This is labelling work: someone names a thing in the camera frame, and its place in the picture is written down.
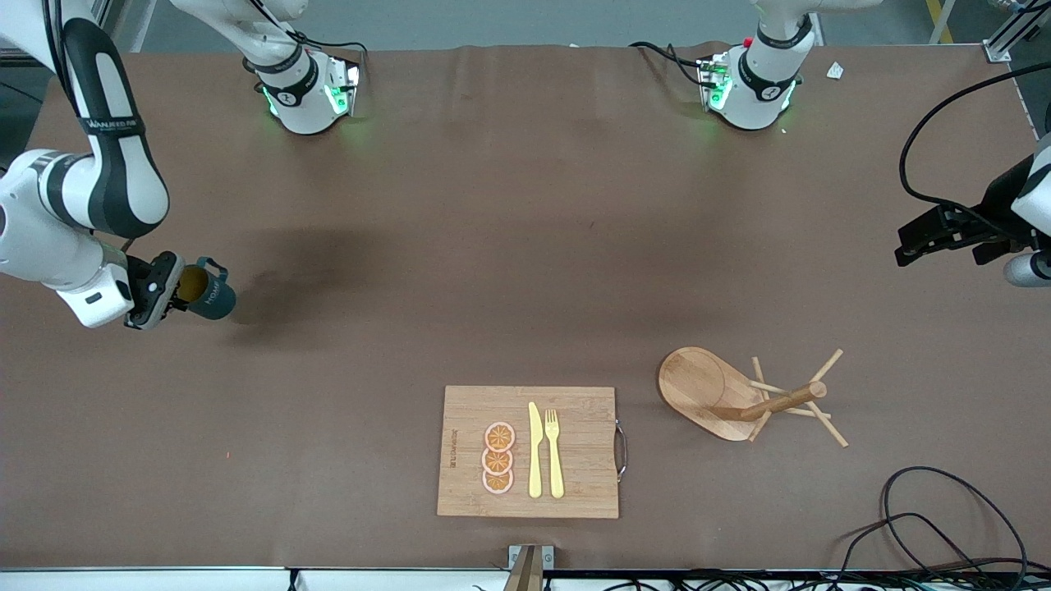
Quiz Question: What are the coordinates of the dark teal mug with handle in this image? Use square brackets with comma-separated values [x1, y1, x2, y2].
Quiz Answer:
[177, 257, 237, 321]

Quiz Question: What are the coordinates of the large table cover sheet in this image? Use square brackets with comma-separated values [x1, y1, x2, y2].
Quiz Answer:
[0, 43, 1051, 571]

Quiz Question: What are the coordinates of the wooden mug tree stand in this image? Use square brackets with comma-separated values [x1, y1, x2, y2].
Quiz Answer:
[658, 345, 847, 448]

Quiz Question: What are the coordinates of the yellow plastic knife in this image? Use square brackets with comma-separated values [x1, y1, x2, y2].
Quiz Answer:
[527, 401, 544, 499]

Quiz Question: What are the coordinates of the yellow plastic fork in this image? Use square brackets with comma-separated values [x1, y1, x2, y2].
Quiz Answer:
[544, 409, 566, 500]

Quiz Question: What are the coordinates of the wooden cutting board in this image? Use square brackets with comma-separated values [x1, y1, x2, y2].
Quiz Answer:
[436, 385, 629, 520]

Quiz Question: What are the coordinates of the aluminium frame post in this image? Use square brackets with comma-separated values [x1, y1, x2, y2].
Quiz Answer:
[984, 0, 1051, 60]

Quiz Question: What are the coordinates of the black looped floor cable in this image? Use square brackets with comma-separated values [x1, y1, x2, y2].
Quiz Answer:
[838, 466, 1029, 591]

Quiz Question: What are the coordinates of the white table edge rail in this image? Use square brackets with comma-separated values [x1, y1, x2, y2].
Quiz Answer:
[0, 566, 1051, 591]

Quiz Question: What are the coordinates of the right arm base black cable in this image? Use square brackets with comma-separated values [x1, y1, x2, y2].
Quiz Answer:
[255, 0, 368, 79]

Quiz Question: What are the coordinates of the arm base black cable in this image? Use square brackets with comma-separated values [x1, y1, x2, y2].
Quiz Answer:
[631, 41, 711, 87]
[255, 0, 368, 79]

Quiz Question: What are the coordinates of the left arm base black cable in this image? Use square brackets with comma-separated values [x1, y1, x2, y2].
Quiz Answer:
[631, 41, 711, 87]

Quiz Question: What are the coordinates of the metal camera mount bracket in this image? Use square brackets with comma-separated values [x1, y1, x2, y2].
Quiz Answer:
[507, 544, 555, 591]

